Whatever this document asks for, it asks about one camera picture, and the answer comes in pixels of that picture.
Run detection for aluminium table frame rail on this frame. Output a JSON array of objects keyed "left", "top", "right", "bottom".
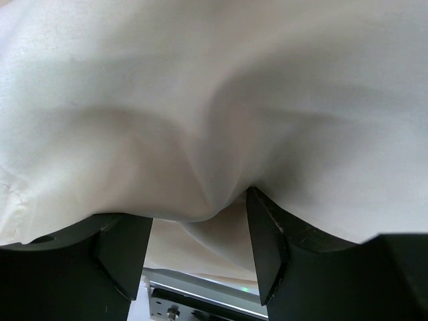
[{"left": 142, "top": 267, "right": 260, "bottom": 304}]

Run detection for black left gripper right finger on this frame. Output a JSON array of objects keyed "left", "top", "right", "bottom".
[{"left": 246, "top": 188, "right": 427, "bottom": 320}]

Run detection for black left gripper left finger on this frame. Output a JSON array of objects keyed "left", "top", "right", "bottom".
[{"left": 1, "top": 213, "right": 152, "bottom": 320}]

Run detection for beige trousers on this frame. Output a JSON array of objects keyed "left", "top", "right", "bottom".
[{"left": 1, "top": 1, "right": 427, "bottom": 282}]

